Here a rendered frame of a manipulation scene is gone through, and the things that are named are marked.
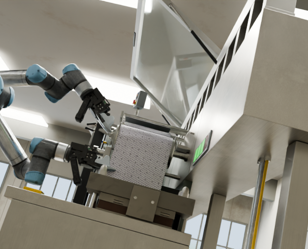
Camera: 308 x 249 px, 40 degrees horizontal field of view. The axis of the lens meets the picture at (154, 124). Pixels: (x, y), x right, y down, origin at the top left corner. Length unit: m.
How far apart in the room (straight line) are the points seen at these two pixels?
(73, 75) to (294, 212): 1.20
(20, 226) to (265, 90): 0.92
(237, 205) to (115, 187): 8.24
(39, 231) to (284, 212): 0.82
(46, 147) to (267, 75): 1.03
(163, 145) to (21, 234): 0.69
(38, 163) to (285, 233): 1.06
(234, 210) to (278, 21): 8.68
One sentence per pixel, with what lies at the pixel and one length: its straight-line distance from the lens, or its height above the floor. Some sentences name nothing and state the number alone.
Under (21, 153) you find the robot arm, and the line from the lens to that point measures 1.89.
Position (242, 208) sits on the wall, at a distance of 9.75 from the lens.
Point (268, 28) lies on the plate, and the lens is 1.13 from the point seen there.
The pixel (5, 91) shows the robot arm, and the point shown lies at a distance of 2.22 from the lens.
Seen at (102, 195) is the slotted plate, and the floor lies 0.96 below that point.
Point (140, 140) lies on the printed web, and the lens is 1.82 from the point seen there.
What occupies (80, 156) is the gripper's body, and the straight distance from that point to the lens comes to 1.79.
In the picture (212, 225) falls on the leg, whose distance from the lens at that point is 1.94.
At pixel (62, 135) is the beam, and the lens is 8.99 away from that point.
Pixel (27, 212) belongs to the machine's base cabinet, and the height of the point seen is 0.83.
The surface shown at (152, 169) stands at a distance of 1.79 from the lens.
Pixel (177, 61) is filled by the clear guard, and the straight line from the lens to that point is 2.23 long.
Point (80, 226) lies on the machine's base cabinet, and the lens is 1.50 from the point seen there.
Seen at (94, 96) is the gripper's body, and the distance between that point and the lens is 1.92.
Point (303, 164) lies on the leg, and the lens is 1.11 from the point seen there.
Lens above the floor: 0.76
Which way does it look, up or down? 18 degrees up
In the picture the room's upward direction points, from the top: 15 degrees clockwise
